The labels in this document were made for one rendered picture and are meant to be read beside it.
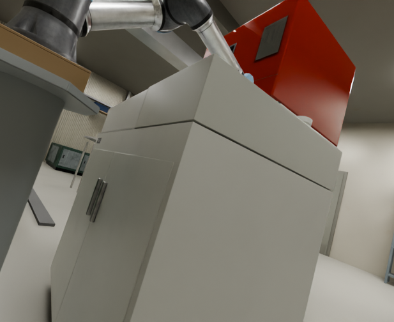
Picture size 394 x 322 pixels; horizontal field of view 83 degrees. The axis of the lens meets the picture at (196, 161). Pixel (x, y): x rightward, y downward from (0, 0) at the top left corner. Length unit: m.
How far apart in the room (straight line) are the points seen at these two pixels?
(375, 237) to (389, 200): 0.89
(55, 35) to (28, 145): 0.25
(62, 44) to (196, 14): 0.48
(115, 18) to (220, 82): 0.50
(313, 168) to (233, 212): 0.35
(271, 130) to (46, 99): 0.52
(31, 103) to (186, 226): 0.41
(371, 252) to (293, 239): 5.87
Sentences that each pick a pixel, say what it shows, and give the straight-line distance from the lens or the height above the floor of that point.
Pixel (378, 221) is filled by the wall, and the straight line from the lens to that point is 6.61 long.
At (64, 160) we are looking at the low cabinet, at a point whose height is 0.33.
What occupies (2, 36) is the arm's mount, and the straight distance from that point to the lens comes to 0.57.
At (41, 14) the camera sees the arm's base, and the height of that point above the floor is 0.95.
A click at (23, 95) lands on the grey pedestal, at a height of 0.77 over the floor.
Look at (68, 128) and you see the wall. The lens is 8.90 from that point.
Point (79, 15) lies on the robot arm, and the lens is 0.69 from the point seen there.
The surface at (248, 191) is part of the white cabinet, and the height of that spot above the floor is 0.72.
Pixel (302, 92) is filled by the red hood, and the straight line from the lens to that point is 1.40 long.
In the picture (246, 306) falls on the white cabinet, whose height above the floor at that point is 0.44.
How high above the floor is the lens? 0.70
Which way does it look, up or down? 6 degrees up
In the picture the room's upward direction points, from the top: 17 degrees clockwise
